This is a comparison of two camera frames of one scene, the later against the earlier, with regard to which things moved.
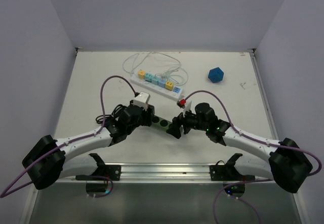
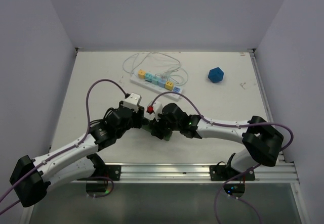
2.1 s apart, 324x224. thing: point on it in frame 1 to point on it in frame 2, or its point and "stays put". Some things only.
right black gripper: x=174 y=129 to x=157 y=129
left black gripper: x=147 y=116 stays put
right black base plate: x=229 y=172 stays put
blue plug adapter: x=215 y=74 stays put
